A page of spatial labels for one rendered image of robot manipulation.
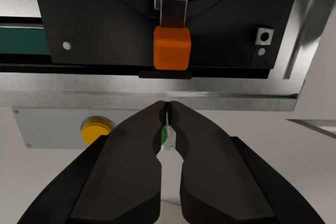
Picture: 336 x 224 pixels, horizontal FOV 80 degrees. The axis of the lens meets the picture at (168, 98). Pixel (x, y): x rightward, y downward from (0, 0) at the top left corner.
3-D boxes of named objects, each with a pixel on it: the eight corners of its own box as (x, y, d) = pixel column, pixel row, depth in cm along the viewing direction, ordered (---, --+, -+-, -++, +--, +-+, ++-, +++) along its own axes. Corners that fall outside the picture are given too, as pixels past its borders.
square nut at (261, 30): (265, 43, 21) (270, 45, 20) (250, 42, 21) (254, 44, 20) (270, 26, 20) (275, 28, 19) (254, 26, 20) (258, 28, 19)
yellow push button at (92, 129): (116, 138, 29) (113, 148, 27) (88, 138, 28) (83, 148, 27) (114, 115, 27) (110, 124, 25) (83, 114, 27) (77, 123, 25)
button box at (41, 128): (174, 126, 34) (176, 152, 29) (47, 124, 33) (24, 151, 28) (176, 89, 31) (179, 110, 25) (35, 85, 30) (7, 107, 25)
